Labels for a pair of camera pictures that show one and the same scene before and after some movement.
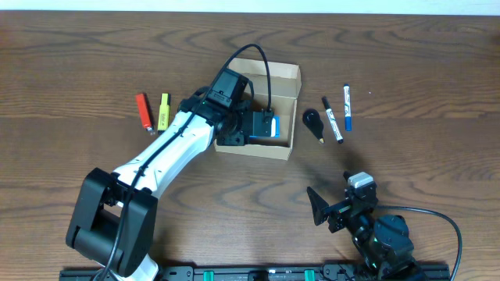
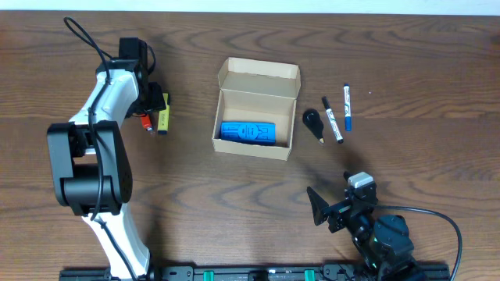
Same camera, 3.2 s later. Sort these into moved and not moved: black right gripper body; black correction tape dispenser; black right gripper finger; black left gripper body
Moved: black left gripper body
Not moved: black right gripper finger; black correction tape dispenser; black right gripper body
